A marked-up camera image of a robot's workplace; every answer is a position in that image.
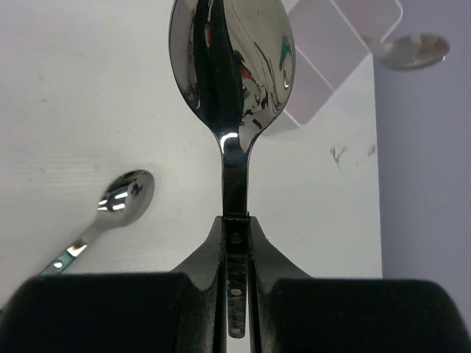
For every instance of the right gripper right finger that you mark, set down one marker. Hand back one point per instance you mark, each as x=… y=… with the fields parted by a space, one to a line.
x=290 y=311

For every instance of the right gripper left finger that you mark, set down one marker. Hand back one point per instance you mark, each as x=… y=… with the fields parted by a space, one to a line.
x=177 y=311

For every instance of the green handled spoon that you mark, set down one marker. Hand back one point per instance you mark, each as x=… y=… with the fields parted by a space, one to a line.
x=123 y=202

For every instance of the black handled spoon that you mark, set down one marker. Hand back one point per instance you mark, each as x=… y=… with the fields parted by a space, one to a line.
x=234 y=64

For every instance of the pink handled spoon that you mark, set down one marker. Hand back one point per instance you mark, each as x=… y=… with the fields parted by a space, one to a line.
x=411 y=52

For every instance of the white divided utensil container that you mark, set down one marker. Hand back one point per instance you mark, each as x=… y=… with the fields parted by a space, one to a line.
x=330 y=42

